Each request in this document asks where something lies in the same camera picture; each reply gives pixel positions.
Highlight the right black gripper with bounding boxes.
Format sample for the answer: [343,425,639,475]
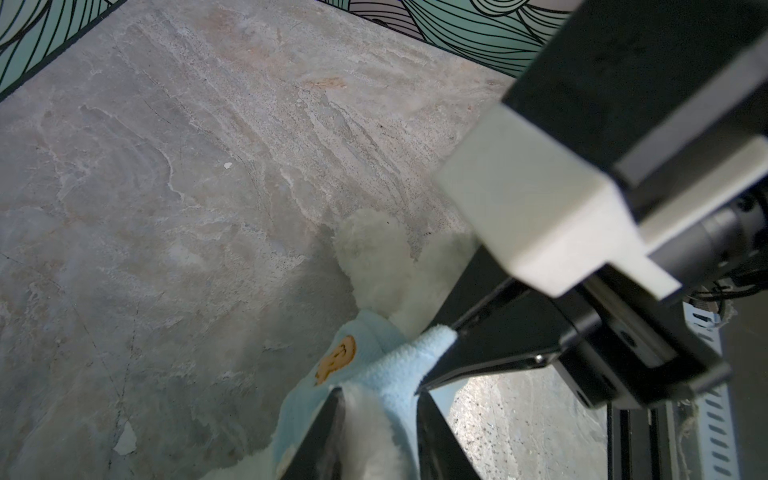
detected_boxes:
[419,197,767,409]

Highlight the white slotted cable duct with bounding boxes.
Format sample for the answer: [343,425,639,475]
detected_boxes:
[683,303,740,480]

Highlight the white teddy bear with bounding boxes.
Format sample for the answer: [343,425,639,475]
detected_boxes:
[197,208,481,480]

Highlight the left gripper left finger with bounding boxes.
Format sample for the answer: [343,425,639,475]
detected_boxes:
[281,387,346,480]

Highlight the light blue fleece hoodie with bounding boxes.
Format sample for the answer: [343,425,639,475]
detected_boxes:
[272,310,457,479]

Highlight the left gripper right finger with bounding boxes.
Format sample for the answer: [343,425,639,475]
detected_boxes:
[416,392,480,480]

